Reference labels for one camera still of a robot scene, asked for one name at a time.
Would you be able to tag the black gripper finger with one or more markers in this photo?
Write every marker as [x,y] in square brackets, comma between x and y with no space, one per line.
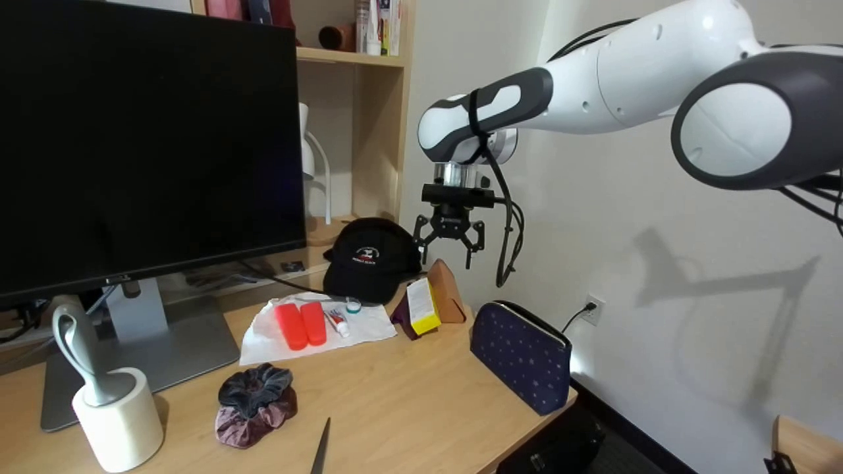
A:
[423,236]
[473,238]

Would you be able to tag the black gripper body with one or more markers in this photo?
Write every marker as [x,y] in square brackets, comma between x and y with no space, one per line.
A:
[452,220]

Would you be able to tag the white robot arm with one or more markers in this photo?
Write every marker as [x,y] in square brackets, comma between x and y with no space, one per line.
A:
[743,115]

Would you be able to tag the black baseball cap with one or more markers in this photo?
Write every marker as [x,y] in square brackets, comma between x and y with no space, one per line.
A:
[369,261]

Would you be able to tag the yellow white small box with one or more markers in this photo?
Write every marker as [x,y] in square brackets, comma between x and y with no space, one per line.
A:
[423,315]

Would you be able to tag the navy star pattern pouch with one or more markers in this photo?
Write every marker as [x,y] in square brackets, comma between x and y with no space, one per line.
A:
[526,354]

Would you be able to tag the white plastic bag red items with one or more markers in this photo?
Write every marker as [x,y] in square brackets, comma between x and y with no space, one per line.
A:
[295,327]

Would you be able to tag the wooden shelf unit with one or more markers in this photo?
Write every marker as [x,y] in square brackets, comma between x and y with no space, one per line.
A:
[356,107]

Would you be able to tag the dark velvet scrunchie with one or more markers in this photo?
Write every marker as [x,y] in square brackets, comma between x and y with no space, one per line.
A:
[254,404]

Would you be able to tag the silver monitor stand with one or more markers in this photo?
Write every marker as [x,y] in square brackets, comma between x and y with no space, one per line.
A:
[130,325]

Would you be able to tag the black computer monitor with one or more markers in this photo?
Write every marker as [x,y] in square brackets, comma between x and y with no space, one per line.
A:
[137,141]

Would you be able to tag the white cylindrical tape dispenser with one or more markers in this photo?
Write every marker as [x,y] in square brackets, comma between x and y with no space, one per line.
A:
[115,407]

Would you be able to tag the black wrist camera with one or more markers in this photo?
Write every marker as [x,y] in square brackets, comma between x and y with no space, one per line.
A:
[456,195]

